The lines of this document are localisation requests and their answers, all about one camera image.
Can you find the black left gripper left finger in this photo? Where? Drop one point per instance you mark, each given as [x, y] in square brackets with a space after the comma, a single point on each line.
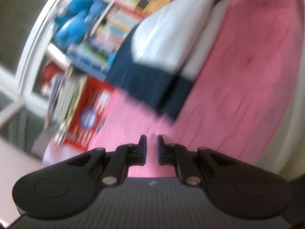
[70, 186]

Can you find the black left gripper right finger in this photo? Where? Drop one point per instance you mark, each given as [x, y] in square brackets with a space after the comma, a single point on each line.
[235, 187]

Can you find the navy and white jacket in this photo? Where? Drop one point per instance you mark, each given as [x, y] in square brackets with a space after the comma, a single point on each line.
[161, 57]

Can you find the pink bunny print towel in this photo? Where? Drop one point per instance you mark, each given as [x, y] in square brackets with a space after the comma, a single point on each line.
[247, 102]

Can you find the blue plush toy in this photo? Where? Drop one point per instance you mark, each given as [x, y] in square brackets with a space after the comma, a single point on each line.
[74, 21]

